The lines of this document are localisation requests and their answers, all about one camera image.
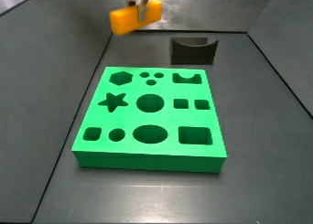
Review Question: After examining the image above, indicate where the black curved fixture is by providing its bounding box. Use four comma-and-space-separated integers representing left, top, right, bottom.
170, 37, 220, 65

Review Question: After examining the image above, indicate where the green foam shape board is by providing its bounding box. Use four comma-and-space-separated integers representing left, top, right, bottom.
71, 67, 228, 173

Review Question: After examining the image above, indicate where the yellow rectangular block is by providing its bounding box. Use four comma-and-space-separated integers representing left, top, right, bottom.
110, 0, 164, 36

